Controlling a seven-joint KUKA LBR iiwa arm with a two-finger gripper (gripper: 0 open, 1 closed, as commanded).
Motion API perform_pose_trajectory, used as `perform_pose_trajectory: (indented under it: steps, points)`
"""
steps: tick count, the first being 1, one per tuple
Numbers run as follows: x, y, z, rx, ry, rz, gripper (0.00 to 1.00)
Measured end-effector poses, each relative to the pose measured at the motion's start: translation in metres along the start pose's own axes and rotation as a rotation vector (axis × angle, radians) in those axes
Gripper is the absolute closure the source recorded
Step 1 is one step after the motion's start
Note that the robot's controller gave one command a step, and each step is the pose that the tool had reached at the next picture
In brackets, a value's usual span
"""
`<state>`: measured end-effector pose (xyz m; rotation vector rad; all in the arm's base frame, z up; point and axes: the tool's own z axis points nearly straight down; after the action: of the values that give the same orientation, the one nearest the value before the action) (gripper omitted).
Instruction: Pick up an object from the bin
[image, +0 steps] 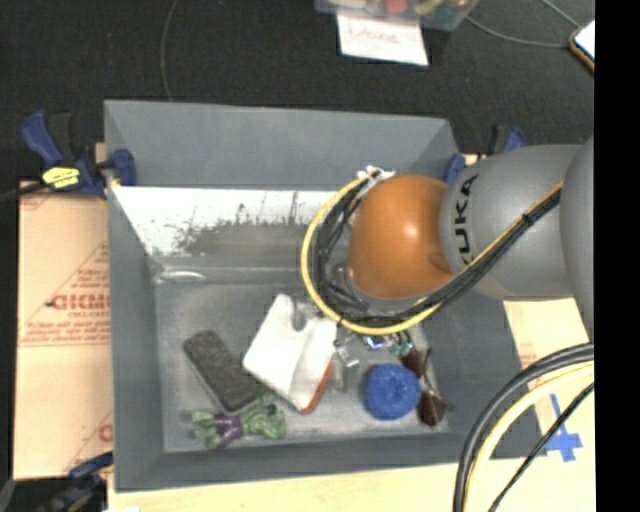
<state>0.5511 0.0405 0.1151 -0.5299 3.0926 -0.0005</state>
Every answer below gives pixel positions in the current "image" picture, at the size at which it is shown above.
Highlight blue round scrubber ball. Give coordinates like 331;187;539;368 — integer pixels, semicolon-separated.
361;363;423;422

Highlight white box with orange edge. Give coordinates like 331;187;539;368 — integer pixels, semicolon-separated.
241;292;339;415

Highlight brown sunglasses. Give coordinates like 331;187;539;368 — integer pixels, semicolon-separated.
398;345;455;429

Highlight green and purple toy figure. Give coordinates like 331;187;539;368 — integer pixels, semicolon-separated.
188;390;288;450

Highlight dark grey flat block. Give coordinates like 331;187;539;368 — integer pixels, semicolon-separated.
182;328;263;415

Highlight grey metal bin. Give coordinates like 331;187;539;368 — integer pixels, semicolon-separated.
102;99;544;492

